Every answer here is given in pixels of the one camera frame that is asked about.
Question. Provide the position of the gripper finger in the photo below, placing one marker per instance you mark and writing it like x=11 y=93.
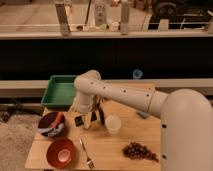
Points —
x=93 y=117
x=87 y=120

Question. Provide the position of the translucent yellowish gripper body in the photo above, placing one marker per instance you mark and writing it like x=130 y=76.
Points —
x=73 y=108

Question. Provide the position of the black eraser block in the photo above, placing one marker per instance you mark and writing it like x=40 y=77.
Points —
x=78 y=121

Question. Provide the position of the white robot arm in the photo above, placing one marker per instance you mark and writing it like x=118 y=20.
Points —
x=186 y=119

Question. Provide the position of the white plastic cup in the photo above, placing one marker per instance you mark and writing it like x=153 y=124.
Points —
x=113 y=124

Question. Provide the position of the blue cup in background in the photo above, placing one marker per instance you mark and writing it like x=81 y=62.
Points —
x=137 y=74

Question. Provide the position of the dark patterned bowl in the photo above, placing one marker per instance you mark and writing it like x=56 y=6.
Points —
x=51 y=124

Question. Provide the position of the green plastic tray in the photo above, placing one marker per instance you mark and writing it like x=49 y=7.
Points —
x=60 y=92

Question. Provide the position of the red bowl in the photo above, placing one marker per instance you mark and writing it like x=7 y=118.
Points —
x=61 y=153

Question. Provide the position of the metal fork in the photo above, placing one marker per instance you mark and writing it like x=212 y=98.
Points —
x=88 y=159

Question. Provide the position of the blue sponge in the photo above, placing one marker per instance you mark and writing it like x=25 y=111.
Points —
x=143 y=114

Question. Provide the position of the bunch of dark grapes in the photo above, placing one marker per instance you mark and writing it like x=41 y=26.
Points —
x=136 y=151

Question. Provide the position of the black handled brush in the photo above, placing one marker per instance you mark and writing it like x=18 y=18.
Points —
x=101 y=113

